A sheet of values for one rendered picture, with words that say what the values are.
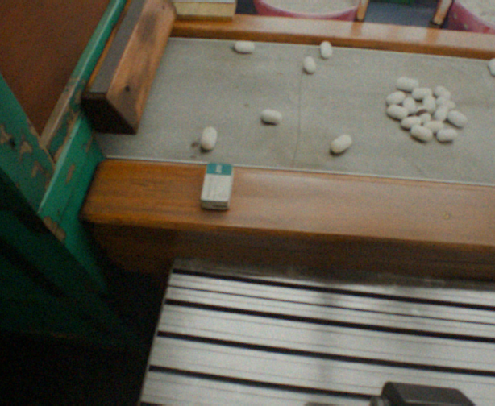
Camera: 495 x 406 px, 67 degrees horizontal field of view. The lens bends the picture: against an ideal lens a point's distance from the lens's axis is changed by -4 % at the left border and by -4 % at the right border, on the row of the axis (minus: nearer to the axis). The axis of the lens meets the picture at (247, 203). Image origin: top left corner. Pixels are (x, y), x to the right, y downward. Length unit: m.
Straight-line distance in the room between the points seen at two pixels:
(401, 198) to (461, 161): 0.15
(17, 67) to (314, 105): 0.43
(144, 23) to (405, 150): 0.44
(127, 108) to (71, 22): 0.12
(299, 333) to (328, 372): 0.06
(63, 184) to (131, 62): 0.20
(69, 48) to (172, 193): 0.22
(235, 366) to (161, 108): 0.41
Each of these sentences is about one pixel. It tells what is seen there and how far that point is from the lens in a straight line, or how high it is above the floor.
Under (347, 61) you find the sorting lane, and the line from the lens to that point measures 0.77.
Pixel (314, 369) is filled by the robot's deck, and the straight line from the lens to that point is 0.54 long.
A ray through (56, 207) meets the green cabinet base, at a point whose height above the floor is 0.81.
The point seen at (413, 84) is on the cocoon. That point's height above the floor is 0.76.
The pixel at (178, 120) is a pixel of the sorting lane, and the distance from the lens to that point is 0.64.
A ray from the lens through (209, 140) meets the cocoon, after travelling 0.58.
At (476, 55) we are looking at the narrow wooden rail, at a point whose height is 0.75.
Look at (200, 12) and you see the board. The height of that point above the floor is 0.78.
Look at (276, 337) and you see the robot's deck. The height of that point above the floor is 0.67.
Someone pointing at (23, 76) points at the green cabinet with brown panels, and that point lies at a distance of 0.46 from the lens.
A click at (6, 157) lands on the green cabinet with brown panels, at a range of 0.42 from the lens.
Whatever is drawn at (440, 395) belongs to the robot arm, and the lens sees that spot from 0.41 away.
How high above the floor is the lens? 1.19
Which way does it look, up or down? 58 degrees down
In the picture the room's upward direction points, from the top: straight up
